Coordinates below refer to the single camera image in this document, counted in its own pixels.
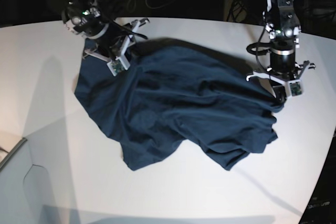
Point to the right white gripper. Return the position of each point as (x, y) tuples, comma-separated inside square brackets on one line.
[(111, 44)]

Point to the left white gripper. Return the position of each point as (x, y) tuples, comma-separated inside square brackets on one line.
[(278, 81)]

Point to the dark blue t-shirt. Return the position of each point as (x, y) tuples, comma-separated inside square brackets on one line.
[(176, 93)]

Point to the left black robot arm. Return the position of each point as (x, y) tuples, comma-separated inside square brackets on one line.
[(283, 27)]

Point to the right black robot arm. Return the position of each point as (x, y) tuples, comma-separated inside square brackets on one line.
[(88, 17)]

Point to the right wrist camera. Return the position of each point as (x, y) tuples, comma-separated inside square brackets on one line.
[(117, 67)]

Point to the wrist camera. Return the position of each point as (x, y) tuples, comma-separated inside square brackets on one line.
[(294, 88), (117, 67)]

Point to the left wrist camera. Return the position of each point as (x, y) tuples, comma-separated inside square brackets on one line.
[(294, 88)]

